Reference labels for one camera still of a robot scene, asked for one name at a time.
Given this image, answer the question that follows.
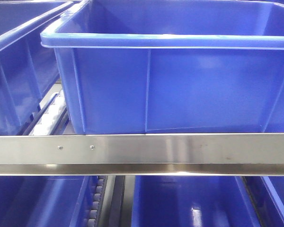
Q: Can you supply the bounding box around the blue box lower right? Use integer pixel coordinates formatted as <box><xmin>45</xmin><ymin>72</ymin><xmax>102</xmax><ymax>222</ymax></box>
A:
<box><xmin>131</xmin><ymin>175</ymin><xmax>284</xmax><ymax>227</ymax></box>

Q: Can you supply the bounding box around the white roller track shelf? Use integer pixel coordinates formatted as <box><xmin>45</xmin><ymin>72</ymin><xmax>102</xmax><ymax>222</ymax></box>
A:
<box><xmin>22</xmin><ymin>90</ymin><xmax>66</xmax><ymax>136</ymax></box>

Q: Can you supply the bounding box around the lower roller track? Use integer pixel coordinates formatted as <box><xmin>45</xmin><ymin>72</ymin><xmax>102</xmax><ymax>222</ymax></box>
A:
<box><xmin>87</xmin><ymin>175</ymin><xmax>125</xmax><ymax>227</ymax></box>

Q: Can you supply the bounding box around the blue box left shelf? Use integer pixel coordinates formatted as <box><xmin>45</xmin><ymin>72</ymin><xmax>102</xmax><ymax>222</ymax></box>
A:
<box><xmin>0</xmin><ymin>0</ymin><xmax>73</xmax><ymax>135</ymax></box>

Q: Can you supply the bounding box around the blue box lower left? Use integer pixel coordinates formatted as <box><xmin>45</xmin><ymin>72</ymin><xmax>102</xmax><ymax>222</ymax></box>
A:
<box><xmin>0</xmin><ymin>176</ymin><xmax>98</xmax><ymax>227</ymax></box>

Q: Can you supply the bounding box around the large blue target box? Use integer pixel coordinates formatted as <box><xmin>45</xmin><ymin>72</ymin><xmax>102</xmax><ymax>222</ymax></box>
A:
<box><xmin>41</xmin><ymin>0</ymin><xmax>284</xmax><ymax>134</ymax></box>

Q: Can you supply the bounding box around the front steel rack beam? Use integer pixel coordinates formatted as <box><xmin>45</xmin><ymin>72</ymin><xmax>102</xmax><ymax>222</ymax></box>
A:
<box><xmin>0</xmin><ymin>133</ymin><xmax>284</xmax><ymax>176</ymax></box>

